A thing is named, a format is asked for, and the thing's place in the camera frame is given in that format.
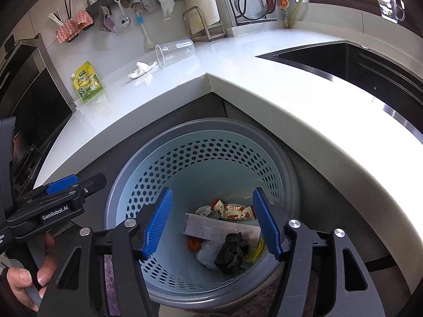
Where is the clear plastic holder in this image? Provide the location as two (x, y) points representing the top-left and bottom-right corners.
(378, 0), (406, 24)

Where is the clear plastic bag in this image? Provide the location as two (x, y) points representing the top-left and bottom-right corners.
(195, 239), (229, 272)

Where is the grey hanging cloth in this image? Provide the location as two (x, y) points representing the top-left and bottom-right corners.
(129, 0), (156, 14)

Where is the gas valve with orange dial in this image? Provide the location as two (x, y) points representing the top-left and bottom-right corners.
(275, 0), (297, 29)

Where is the person's left hand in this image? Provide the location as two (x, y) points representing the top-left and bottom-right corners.
(6, 232), (56, 312)

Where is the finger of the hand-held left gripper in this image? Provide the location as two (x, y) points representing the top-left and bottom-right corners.
(77, 172), (107, 202)
(45, 174), (80, 195)

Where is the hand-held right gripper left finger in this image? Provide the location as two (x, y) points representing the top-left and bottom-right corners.
(38, 187), (173, 317)

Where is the grey purple dishcloth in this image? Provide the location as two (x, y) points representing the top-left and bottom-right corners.
(98, 5), (116, 33)

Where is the metal cutting board rack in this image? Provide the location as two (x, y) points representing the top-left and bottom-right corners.
(182, 5), (228, 42)

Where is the clear plastic blister pack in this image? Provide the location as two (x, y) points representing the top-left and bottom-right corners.
(184, 213), (262, 249)

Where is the black pot lid rack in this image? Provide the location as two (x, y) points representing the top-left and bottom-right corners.
(218, 0), (285, 27)

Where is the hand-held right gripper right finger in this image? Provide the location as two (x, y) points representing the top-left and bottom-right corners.
(252, 187), (385, 317)

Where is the bundle of white straws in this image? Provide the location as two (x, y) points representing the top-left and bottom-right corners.
(48, 11), (65, 27)

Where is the black integrated stove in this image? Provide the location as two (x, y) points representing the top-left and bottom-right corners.
(0, 32), (79, 192)

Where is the clear plastic cup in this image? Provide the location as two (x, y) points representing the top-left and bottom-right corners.
(155, 39), (196, 68)

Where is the glass pot lid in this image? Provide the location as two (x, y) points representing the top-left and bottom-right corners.
(235, 0), (278, 21)

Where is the yellow cord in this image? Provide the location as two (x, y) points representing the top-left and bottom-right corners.
(249, 237), (267, 262)

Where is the pink wavy dishcloth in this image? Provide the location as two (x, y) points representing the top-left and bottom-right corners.
(55, 9), (95, 44)

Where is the blue white bottle brush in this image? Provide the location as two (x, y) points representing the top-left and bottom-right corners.
(134, 11), (156, 51)

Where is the yellow green gas hose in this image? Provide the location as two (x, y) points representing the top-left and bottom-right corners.
(287, 0), (304, 29)

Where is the stainless steel sink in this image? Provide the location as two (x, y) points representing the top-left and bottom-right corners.
(256, 39), (423, 140)

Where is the crumpled white tissue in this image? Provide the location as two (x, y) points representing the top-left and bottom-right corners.
(127, 61), (158, 79)

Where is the white handled metal spoon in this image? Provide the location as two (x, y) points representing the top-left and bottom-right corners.
(114, 0), (132, 27)

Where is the printed snack wrapper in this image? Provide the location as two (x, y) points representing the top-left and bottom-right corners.
(210, 198), (258, 221)

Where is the yellow green sauce pouch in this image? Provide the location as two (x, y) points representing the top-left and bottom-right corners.
(70, 61), (104, 104)

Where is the dark grey cloth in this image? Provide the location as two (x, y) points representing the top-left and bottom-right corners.
(214, 232), (252, 275)

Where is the blue perforated waste bin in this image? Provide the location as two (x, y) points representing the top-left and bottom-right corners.
(104, 118), (301, 311)

